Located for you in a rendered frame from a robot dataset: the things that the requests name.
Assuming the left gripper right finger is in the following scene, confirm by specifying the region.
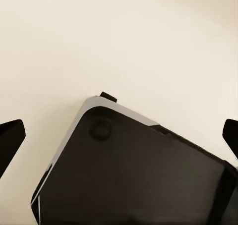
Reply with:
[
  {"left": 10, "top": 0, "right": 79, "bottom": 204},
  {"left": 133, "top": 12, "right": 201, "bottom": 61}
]
[{"left": 222, "top": 119, "right": 238, "bottom": 159}]

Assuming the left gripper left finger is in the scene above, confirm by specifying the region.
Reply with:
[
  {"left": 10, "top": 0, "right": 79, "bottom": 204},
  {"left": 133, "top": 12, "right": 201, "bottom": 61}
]
[{"left": 0, "top": 119, "right": 26, "bottom": 178}]

